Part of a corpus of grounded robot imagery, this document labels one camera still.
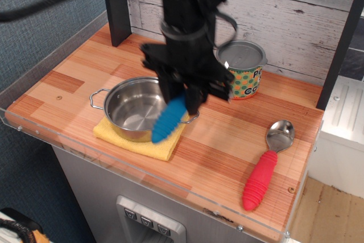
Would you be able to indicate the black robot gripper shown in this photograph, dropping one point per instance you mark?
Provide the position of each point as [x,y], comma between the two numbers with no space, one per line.
[190,63]

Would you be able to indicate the blue handled metal fork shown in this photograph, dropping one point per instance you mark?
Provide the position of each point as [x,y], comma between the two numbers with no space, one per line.
[169,119]

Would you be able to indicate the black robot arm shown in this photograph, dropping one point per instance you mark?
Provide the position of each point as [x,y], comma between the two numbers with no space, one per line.
[191,19]

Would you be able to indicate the stainless steel pot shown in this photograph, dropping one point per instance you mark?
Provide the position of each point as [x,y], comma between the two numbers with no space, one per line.
[133,106]

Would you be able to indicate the yellow folded cloth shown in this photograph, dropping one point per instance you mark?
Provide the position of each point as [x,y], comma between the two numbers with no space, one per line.
[106,131]

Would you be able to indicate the polka dot tin can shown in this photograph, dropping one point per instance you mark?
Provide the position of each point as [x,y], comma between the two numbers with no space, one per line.
[245,60]

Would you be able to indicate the grey toy fridge cabinet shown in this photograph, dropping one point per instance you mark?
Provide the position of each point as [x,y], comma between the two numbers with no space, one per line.
[97,180]

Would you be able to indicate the silver dispenser button panel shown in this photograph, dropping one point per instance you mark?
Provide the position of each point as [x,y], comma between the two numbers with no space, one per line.
[142,224]

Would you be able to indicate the clear acrylic table guard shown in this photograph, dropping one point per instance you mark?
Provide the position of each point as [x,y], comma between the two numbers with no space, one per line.
[215,154]

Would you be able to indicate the orange and black object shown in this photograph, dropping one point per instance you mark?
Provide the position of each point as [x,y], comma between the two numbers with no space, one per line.
[16,227]

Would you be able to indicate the red handled metal spoon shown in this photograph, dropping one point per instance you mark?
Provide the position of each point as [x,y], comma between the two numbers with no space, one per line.
[279,137]

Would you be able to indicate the dark vertical post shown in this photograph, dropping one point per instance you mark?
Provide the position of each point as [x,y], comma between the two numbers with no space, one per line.
[339,56]

